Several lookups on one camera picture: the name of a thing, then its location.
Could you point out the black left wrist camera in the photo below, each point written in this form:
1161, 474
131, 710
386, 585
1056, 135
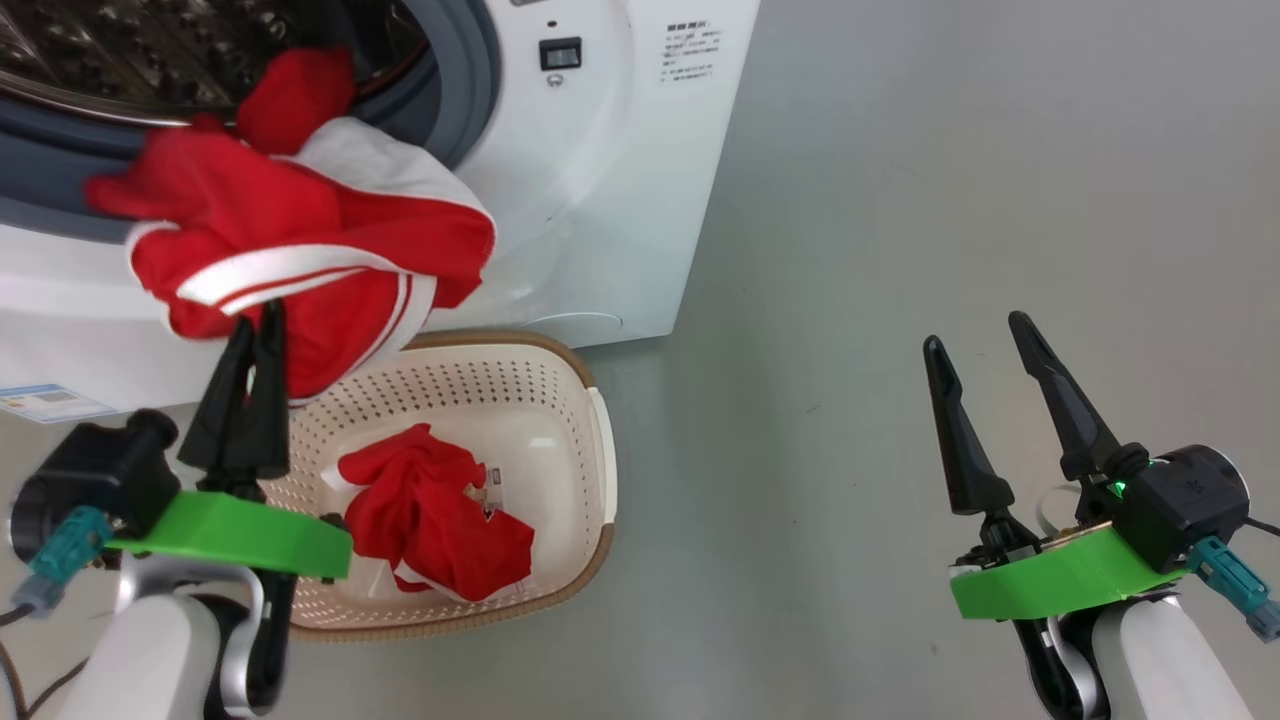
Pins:
100, 470

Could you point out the teal right camera connector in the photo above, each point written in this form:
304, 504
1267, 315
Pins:
1235, 585

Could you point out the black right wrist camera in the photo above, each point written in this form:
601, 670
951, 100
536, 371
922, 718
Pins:
1190, 500

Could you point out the white front-load washing machine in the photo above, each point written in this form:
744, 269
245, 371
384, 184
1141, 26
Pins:
600, 220

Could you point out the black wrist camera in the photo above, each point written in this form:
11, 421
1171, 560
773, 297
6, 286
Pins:
100, 470
1190, 500

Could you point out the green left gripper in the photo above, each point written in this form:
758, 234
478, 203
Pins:
250, 535

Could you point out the blue white energy label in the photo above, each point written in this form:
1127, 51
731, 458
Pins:
55, 403

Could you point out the stainless steel washing machine drum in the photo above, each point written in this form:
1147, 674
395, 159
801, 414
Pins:
120, 50

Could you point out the teal camera connector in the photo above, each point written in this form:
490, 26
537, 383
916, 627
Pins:
65, 550
1235, 585

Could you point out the plain red garment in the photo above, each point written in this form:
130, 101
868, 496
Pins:
440, 520

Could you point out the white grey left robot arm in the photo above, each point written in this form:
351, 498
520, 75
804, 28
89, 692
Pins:
150, 650

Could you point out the teal left camera connector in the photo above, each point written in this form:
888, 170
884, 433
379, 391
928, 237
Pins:
65, 550

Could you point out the red garment with white stripes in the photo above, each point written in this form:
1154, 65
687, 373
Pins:
300, 220

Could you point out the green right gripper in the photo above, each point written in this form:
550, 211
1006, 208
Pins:
1060, 580

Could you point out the cream perforated laundry basket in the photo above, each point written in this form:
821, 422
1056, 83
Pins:
560, 420

